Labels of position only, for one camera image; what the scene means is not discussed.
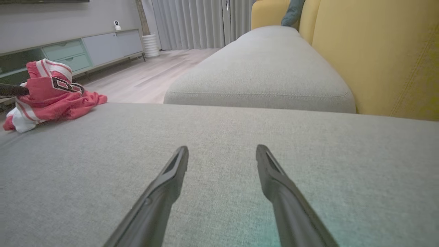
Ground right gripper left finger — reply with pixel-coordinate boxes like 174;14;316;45
103;146;189;247

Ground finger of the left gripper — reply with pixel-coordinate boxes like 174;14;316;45
0;84;30;97

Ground teal throw pillow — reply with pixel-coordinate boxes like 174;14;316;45
281;0;306;27

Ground grey pleated curtain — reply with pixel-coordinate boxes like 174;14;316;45
142;0;257;51

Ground small grey sofa seat cushion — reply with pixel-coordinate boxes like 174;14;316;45
164;26;356;114

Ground brown wooden trunk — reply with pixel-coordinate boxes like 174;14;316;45
135;0;151;36

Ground white ribbed planter pot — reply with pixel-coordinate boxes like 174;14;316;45
141;33;161;58

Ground narrow yellow sofa back cushion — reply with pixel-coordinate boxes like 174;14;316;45
251;0;321;31

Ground red Bulls jersey white sleeves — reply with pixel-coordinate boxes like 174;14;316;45
3;58;108;133

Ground low grey TV cabinet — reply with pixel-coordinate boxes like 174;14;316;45
0;29;145;86

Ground wide yellow sofa back cushion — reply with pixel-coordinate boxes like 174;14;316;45
310;0;439;121

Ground large grey sofa seat cushion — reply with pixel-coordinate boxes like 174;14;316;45
0;102;439;247

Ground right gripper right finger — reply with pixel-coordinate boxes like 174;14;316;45
256;144;340;247

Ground dark television screen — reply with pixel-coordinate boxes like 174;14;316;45
0;0;90;4

